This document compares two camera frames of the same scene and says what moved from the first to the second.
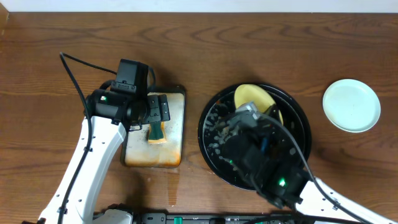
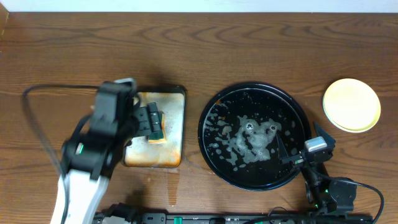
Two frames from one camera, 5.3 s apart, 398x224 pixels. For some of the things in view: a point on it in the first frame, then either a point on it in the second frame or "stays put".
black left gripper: (158, 109) -> (143, 121)
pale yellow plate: (245, 93) -> (351, 105)
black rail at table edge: (260, 218) stays put
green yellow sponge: (157, 132) stays put
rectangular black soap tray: (137, 152) stays put
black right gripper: (237, 123) -> (300, 158)
